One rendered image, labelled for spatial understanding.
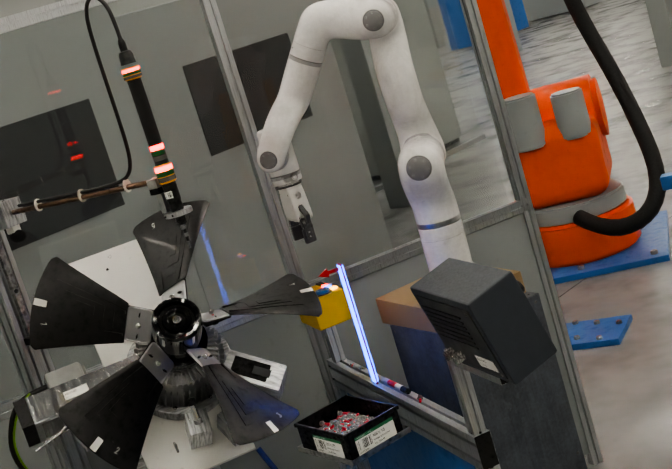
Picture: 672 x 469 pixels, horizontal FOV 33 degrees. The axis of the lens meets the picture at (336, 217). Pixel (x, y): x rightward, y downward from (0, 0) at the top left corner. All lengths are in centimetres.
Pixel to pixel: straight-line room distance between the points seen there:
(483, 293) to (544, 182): 435
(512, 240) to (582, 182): 255
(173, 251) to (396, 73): 73
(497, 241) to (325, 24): 123
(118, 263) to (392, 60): 92
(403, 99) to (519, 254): 113
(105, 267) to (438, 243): 90
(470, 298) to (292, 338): 157
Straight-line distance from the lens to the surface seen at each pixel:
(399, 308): 308
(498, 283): 210
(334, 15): 292
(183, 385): 280
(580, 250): 644
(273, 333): 358
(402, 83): 292
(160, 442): 287
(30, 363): 328
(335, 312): 311
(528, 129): 631
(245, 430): 259
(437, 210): 297
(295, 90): 297
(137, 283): 308
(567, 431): 319
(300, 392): 364
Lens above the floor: 182
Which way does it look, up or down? 10 degrees down
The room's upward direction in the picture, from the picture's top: 17 degrees counter-clockwise
